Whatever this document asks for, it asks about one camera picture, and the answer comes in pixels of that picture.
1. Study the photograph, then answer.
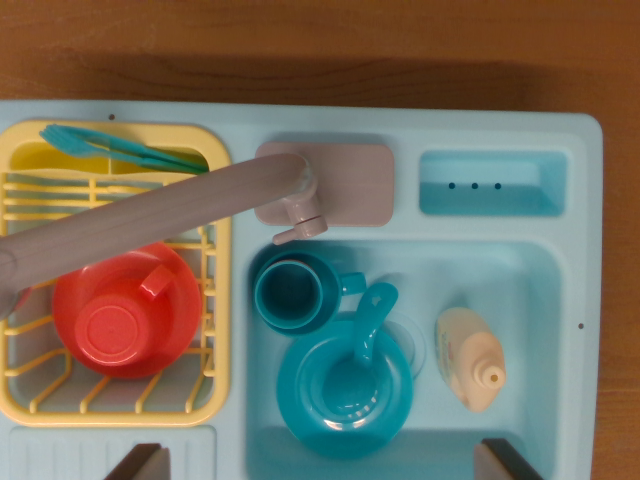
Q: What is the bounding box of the teal plastic tumbler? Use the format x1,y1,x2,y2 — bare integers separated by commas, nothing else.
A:
254,260,324,330

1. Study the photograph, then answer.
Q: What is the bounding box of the yellow dish rack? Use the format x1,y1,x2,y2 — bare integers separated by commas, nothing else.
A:
0,118,234,428

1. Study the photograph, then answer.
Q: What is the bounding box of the red plastic cup with handle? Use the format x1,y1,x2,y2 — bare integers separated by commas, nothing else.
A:
74,264,176,369

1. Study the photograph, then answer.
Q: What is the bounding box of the light blue toy sink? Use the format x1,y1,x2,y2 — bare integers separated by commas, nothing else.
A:
0,99,605,480

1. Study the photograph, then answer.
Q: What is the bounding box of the teal mug with handle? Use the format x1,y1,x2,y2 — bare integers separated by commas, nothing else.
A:
253,249,368,336

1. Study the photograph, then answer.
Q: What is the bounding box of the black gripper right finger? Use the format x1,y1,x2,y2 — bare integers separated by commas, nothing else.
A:
473,438,544,480

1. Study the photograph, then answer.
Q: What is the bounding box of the teal plastic knife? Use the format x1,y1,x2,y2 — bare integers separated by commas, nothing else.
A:
74,127,209,174

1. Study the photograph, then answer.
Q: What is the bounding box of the teal plastic spoon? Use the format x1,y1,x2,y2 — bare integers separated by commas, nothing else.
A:
322,282,400,416

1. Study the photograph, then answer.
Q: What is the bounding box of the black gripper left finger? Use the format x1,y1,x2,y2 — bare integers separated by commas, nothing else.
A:
103,442,171,480

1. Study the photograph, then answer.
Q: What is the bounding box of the teal plastic fork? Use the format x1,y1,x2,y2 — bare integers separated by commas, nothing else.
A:
39,124,201,174

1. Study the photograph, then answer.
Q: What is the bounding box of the cream detergent bottle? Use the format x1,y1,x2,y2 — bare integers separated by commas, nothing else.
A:
433,306,507,414

